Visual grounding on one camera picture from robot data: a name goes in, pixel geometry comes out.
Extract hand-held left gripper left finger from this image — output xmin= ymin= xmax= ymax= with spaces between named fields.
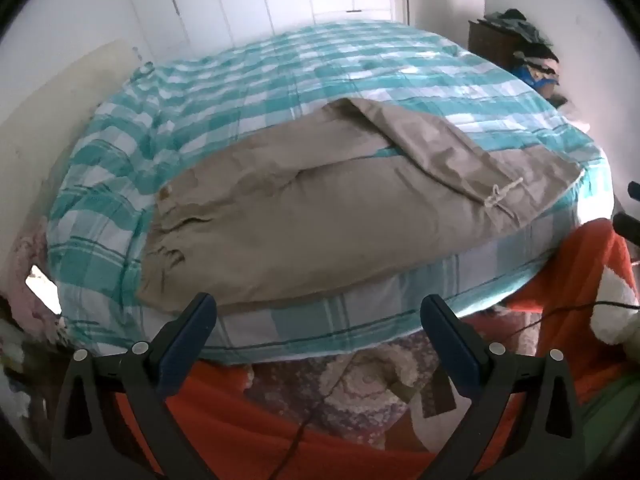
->
xmin=50 ymin=292 xmax=218 ymax=480

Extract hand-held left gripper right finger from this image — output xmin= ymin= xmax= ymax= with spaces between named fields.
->
xmin=420 ymin=293 xmax=587 ymax=480

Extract beige pants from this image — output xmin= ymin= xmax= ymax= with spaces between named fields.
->
xmin=135 ymin=97 xmax=587 ymax=312

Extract orange blanket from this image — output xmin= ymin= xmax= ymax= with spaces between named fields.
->
xmin=112 ymin=217 xmax=635 ymax=480

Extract purple floral blanket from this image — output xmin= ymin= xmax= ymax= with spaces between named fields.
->
xmin=244 ymin=330 xmax=482 ymax=457

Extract green cloth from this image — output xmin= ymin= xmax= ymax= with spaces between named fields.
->
xmin=580 ymin=374 xmax=640 ymax=443

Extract pink cloth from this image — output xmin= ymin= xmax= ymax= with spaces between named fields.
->
xmin=9 ymin=232 xmax=62 ymax=332

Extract pile of dark clothes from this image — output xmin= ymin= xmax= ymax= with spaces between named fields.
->
xmin=479 ymin=7 xmax=562 ymax=102

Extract dark wooden cabinet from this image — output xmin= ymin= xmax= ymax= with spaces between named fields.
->
xmin=467 ymin=19 xmax=523 ymax=72

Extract cream padded board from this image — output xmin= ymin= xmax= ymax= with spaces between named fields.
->
xmin=0 ymin=39 xmax=147 ymax=281

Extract bed with teal checked sheet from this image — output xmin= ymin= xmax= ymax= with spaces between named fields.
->
xmin=47 ymin=19 xmax=618 ymax=367

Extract black cable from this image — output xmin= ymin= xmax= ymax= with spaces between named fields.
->
xmin=267 ymin=355 xmax=357 ymax=480
xmin=507 ymin=301 xmax=640 ymax=335

